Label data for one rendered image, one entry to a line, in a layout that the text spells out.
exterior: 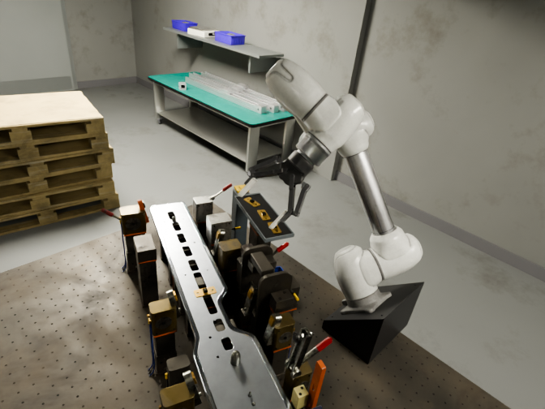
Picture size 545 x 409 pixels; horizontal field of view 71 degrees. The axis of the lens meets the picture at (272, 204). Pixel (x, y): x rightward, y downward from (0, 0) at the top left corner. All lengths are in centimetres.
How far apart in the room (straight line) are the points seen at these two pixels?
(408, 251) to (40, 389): 154
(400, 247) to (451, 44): 258
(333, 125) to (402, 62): 316
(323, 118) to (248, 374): 82
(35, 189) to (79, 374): 230
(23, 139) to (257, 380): 281
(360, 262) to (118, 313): 112
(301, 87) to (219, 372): 90
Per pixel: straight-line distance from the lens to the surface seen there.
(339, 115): 107
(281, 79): 108
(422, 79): 411
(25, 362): 190
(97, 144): 374
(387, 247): 175
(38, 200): 384
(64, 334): 194
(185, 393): 125
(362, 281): 175
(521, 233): 413
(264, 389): 132
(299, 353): 122
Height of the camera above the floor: 209
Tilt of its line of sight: 31 degrees down
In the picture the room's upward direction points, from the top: 7 degrees clockwise
